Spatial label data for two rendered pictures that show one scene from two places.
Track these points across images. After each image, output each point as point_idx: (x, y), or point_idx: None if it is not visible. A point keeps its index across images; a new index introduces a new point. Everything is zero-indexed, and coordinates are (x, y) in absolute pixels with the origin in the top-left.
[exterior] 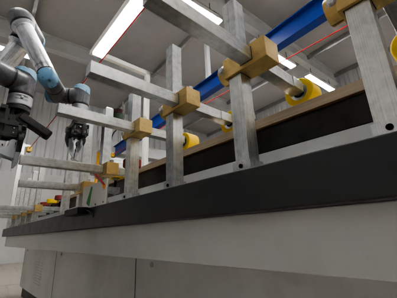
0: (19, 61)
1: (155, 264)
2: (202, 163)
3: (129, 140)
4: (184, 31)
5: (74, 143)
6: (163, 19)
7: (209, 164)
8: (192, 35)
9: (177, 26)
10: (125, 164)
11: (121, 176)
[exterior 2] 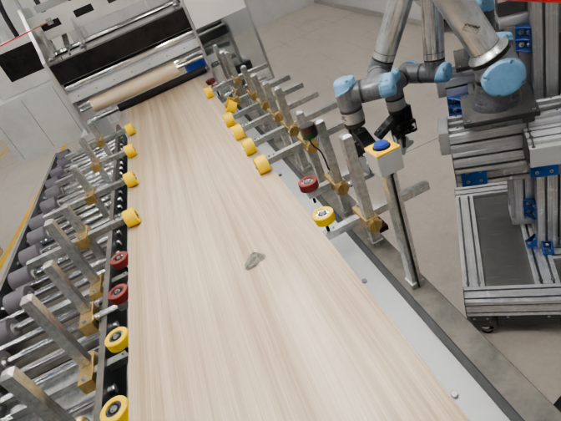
0: (438, 9)
1: None
2: None
3: None
4: (305, 102)
5: (365, 154)
6: (312, 98)
7: None
8: (302, 103)
9: (308, 101)
10: (321, 165)
11: (322, 192)
